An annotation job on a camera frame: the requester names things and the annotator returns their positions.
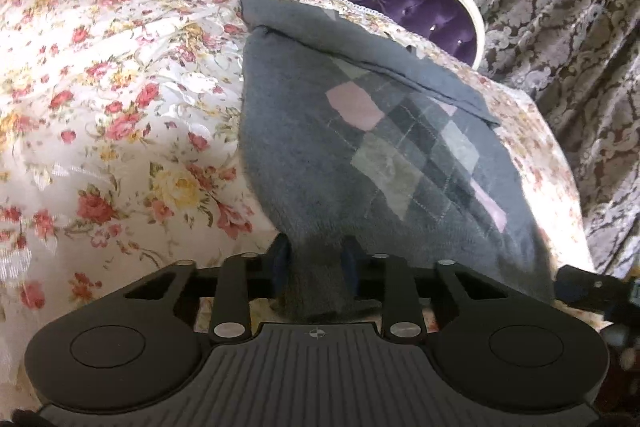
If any floral bedspread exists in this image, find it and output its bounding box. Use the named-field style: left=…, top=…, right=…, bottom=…
left=1, top=0, right=593, bottom=416

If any grey damask curtain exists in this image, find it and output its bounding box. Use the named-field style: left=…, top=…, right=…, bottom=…
left=474, top=0, right=639, bottom=277

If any grey argyle knit sweater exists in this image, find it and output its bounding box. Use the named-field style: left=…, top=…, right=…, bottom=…
left=239, top=0, right=553, bottom=319

